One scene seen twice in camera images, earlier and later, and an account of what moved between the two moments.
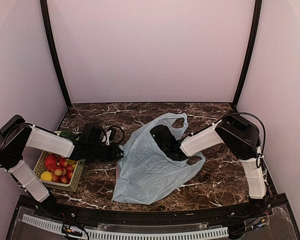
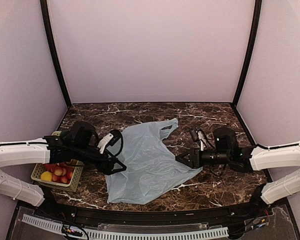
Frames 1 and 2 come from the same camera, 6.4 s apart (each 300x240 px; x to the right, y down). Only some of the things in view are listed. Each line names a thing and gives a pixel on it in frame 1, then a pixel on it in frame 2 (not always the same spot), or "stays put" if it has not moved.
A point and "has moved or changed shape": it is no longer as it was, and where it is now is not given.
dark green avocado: x=67 y=133 stays put
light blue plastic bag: x=146 y=174 has moved or changed shape
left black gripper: x=113 y=155 -> x=107 y=170
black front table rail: x=228 y=216 stays put
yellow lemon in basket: x=46 y=176 stays put
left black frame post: x=52 y=41 stays put
